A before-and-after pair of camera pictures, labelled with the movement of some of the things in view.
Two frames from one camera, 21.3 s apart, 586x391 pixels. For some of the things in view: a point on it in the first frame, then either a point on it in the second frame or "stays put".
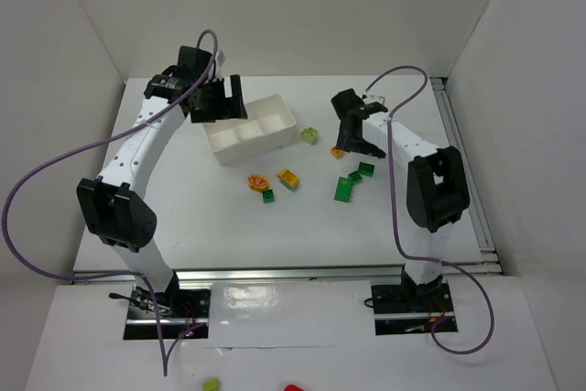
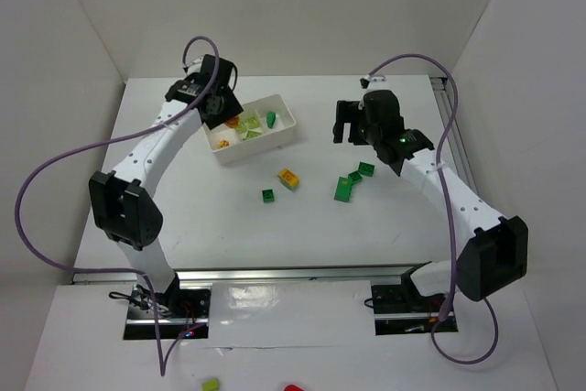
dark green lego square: x=355 y=177 stays put
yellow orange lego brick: x=288 y=179 stays put
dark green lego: x=366 y=168 stays put
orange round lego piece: x=257 y=182 -> x=233 y=123
